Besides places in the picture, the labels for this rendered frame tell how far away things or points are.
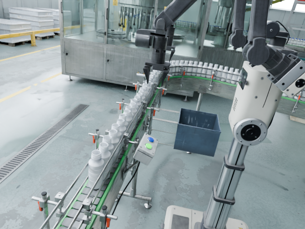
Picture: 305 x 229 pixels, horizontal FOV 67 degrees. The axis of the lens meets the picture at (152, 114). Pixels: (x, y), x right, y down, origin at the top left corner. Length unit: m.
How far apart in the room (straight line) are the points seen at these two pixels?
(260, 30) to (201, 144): 1.03
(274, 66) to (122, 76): 4.06
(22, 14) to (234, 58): 7.66
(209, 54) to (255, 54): 5.52
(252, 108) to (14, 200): 2.10
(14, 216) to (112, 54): 3.37
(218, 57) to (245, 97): 5.34
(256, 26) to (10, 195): 2.34
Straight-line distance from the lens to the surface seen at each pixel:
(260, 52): 0.96
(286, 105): 2.84
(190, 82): 2.85
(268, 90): 1.18
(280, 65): 1.00
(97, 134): 1.20
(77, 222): 0.92
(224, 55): 6.51
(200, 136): 1.74
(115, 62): 4.82
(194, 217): 2.00
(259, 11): 0.98
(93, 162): 0.94
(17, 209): 2.43
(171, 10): 0.95
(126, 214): 2.27
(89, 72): 5.08
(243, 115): 1.22
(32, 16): 10.16
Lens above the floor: 1.70
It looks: 25 degrees down
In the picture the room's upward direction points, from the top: 8 degrees clockwise
